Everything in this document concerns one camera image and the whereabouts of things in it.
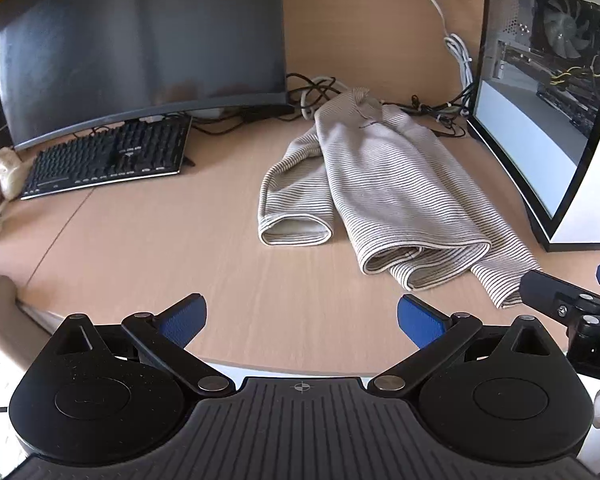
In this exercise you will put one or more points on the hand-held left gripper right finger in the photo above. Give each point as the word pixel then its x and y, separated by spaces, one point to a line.
pixel 420 322

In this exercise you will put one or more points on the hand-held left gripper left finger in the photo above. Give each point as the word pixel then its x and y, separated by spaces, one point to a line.
pixel 182 322

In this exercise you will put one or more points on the striped knit garment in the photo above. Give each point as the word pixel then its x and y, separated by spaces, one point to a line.
pixel 390 185

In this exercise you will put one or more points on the beige chair armrest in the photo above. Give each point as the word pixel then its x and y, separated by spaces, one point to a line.
pixel 10 300

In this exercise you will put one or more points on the black keyboard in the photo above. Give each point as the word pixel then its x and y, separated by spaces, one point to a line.
pixel 110 157

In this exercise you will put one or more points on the white computer case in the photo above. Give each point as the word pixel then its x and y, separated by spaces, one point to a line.
pixel 540 100

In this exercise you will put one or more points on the crumpled beige cloth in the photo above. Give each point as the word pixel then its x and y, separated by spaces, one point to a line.
pixel 11 172

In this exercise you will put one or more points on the curved black monitor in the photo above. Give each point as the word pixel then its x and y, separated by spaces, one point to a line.
pixel 140 45

